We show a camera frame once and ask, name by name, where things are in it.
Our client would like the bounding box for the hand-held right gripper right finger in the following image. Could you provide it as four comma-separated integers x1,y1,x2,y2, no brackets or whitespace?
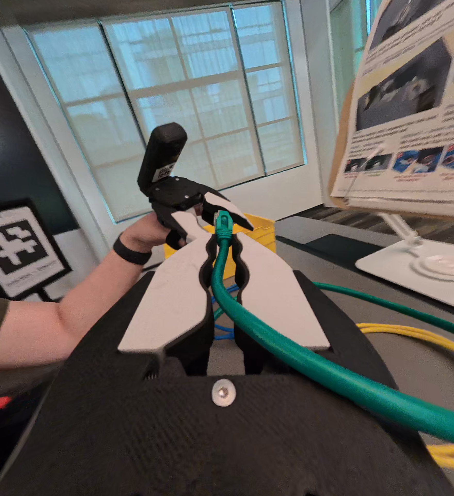
233,232,331,352

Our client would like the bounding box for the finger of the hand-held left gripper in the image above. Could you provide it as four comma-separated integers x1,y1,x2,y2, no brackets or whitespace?
204,192,248,225
171,210,209,243

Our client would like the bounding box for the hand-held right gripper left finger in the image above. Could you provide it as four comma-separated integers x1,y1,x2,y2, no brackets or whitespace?
118,232,217,354

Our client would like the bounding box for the yellow plastic bin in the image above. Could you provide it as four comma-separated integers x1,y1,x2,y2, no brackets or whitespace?
164,212,277,288

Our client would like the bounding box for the blue ethernet cable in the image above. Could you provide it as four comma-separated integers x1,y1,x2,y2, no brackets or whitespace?
211,284,239,342

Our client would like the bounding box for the green ethernet cable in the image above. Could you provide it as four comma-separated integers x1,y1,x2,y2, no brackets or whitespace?
211,211,454,450

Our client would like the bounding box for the yellow ethernet cable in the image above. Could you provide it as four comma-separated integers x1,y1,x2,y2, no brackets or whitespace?
356,322,454,472

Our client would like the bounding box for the person's left forearm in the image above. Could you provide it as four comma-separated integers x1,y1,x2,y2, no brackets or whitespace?
0,248,144,373

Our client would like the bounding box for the person's left hand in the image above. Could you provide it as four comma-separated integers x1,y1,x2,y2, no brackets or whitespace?
120,212,171,254

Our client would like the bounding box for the black wrist band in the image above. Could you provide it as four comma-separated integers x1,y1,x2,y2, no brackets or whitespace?
113,234,153,266

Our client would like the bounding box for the large grid window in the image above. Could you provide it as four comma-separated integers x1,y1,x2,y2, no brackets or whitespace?
22,0,309,224

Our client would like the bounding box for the white stand base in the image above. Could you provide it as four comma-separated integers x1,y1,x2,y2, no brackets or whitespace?
355,211,454,315

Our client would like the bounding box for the wooden backing board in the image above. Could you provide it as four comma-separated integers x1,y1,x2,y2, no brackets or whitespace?
327,0,454,221

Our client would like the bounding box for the black framed marker sign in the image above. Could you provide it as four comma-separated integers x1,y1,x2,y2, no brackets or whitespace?
0,199,73,301

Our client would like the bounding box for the printed instruction sheet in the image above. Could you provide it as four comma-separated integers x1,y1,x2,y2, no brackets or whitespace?
331,0,454,204

